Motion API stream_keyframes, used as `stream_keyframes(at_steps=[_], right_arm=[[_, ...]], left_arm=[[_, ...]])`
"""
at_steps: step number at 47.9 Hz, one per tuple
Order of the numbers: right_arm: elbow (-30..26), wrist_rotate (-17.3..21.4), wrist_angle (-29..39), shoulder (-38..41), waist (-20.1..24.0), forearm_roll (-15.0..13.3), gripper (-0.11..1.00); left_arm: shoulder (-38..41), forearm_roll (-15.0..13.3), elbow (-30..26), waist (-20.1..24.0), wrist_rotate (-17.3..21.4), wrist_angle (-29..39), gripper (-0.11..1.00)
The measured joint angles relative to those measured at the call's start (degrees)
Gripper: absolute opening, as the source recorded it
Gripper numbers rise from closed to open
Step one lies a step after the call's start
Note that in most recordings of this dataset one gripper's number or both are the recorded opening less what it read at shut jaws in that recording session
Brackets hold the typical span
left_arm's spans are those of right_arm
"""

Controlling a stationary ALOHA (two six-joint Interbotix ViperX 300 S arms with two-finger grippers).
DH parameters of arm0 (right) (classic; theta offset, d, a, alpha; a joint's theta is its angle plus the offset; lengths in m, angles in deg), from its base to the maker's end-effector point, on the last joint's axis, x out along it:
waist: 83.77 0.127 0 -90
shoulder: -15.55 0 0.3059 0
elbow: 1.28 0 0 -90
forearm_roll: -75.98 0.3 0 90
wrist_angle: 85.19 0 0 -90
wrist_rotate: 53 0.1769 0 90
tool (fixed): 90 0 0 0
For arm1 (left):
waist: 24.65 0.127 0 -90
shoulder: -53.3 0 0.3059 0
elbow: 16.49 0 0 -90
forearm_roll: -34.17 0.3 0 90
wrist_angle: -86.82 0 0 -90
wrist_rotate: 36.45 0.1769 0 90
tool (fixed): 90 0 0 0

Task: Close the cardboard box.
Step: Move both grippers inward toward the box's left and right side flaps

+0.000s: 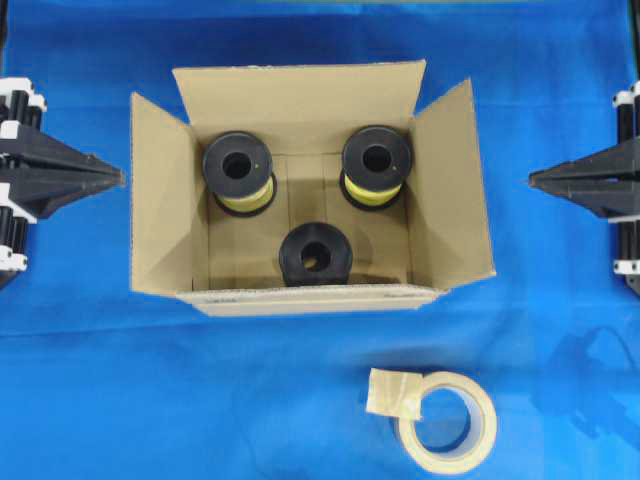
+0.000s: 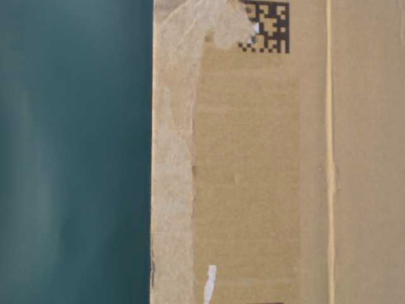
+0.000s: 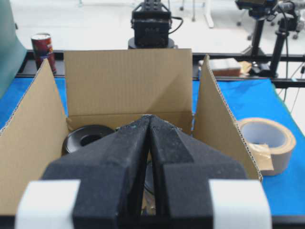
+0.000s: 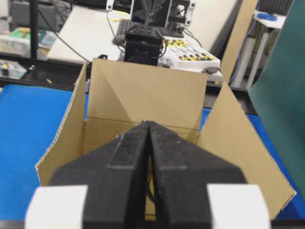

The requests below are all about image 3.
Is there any black camera tripod stand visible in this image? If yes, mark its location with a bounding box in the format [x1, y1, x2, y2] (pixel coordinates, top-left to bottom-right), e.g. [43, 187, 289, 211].
[235, 0, 305, 78]

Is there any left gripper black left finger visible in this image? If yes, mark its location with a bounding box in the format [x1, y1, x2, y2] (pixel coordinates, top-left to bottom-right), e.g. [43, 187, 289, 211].
[15, 115, 150, 229]

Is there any green backdrop panel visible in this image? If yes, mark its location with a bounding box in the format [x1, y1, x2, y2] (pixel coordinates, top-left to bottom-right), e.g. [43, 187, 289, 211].
[0, 0, 27, 96]

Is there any brown cardboard box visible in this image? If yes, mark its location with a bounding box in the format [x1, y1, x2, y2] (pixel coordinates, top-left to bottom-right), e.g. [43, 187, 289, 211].
[0, 49, 263, 216]

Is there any blue table cloth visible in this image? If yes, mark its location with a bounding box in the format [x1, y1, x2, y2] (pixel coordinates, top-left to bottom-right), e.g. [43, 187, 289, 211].
[0, 78, 305, 215]

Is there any beige packing tape roll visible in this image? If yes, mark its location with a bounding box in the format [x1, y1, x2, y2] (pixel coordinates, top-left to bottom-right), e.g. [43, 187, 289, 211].
[237, 117, 296, 176]

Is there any red cylindrical can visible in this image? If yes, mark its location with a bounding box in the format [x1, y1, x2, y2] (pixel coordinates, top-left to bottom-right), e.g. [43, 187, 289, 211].
[31, 33, 57, 75]

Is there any black round object in box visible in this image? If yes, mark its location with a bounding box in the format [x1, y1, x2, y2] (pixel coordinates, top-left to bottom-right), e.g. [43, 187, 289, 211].
[61, 125, 115, 156]

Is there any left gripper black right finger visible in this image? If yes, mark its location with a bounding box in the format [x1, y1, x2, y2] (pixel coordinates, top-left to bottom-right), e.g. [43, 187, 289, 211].
[149, 116, 271, 229]

